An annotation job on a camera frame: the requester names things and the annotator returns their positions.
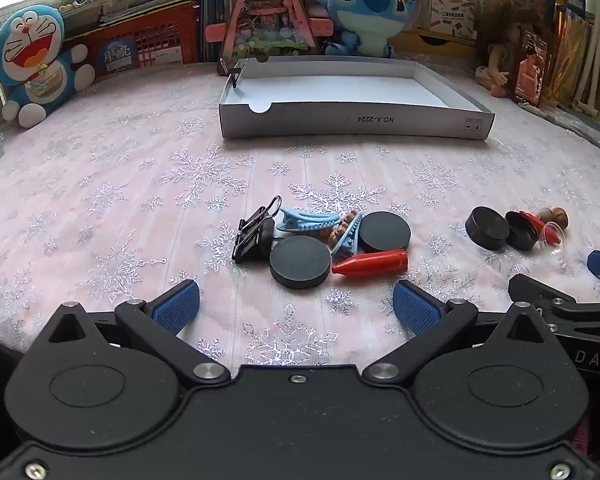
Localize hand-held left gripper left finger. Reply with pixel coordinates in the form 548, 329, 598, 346
46, 280, 232, 387

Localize red packaged card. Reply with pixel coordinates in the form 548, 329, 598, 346
514, 30, 551, 107

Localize light blue plastic clip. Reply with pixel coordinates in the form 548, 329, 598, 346
328, 212, 365, 257
275, 206, 342, 235

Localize red plastic basket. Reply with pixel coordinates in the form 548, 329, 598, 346
62, 7, 201, 83

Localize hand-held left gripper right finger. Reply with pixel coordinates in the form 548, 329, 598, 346
361, 280, 557, 387

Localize blue alien plush toy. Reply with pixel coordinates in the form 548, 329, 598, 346
304, 0, 422, 58

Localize black round lid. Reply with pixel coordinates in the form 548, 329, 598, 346
465, 206, 511, 251
357, 211, 412, 254
269, 235, 332, 290
505, 211, 540, 252

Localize brown wooden stamp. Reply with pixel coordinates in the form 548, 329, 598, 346
537, 206, 570, 231

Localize wooden drawer box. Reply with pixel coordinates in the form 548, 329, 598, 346
392, 27, 481, 63

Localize grey grid board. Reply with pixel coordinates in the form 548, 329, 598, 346
0, 0, 66, 36

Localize red plastic cone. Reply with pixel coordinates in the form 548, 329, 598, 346
331, 250, 410, 277

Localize white pencil print carton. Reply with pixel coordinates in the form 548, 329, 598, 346
422, 0, 478, 40

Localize white cardboard box tray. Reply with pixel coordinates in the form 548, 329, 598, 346
218, 55, 496, 141

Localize brown haired doll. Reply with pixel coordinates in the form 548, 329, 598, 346
475, 0, 551, 98

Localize blue cat robot plush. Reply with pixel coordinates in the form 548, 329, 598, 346
0, 4, 97, 128

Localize black binder clip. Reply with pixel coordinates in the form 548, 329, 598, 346
237, 197, 284, 241
217, 57, 243, 90
231, 222, 277, 263

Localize orange foil packets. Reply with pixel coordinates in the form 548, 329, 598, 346
550, 5, 592, 106

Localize brown bead bracelet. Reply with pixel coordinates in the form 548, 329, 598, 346
325, 210, 363, 244

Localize pink triangular miniature house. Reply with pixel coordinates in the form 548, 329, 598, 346
205, 0, 333, 61

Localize pink snowflake tablecloth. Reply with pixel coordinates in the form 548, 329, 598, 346
0, 57, 600, 391

